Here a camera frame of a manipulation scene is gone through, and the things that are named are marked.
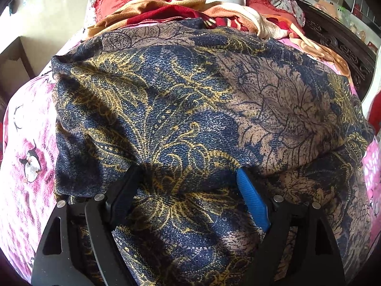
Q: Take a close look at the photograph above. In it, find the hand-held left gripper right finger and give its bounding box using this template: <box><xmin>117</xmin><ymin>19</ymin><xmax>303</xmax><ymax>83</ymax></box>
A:
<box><xmin>236</xmin><ymin>167</ymin><xmax>347</xmax><ymax>286</ymax></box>

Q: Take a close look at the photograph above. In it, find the pink penguin blanket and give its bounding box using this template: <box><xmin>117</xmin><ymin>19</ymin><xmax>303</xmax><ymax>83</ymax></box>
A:
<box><xmin>0</xmin><ymin>36</ymin><xmax>381</xmax><ymax>285</ymax></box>

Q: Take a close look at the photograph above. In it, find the white furniture frame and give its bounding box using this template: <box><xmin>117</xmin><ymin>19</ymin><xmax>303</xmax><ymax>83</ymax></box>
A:
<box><xmin>360</xmin><ymin>74</ymin><xmax>381</xmax><ymax>120</ymax></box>

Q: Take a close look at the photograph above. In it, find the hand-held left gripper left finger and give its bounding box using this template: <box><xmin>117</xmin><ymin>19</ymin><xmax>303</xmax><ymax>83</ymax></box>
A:
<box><xmin>31</xmin><ymin>164</ymin><xmax>145</xmax><ymax>286</ymax></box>

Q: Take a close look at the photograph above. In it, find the red orange fleece blanket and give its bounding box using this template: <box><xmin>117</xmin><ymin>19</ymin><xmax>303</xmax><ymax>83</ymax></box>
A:
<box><xmin>86</xmin><ymin>0</ymin><xmax>354</xmax><ymax>87</ymax></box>

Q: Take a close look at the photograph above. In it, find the dark wooden table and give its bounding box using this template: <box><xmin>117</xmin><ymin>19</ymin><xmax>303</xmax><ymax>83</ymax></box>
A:
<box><xmin>0</xmin><ymin>36</ymin><xmax>37</xmax><ymax>102</ymax></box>

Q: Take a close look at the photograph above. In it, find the blue gold floral garment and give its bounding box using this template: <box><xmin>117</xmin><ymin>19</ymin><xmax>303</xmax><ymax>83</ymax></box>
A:
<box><xmin>50</xmin><ymin>18</ymin><xmax>376</xmax><ymax>286</ymax></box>

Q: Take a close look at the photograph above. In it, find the pile of plastic bags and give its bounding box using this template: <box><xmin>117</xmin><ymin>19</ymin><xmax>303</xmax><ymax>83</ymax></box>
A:
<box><xmin>312</xmin><ymin>0</ymin><xmax>381</xmax><ymax>51</ymax></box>

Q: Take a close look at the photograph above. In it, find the red hanging cloth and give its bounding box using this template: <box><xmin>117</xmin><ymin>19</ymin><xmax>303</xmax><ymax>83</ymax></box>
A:
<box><xmin>368</xmin><ymin>91</ymin><xmax>381</xmax><ymax>132</ymax></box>

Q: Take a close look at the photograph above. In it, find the dark carved wooden headboard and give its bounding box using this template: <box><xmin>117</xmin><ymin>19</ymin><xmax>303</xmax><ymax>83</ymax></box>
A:
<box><xmin>290</xmin><ymin>0</ymin><xmax>378</xmax><ymax>99</ymax></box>

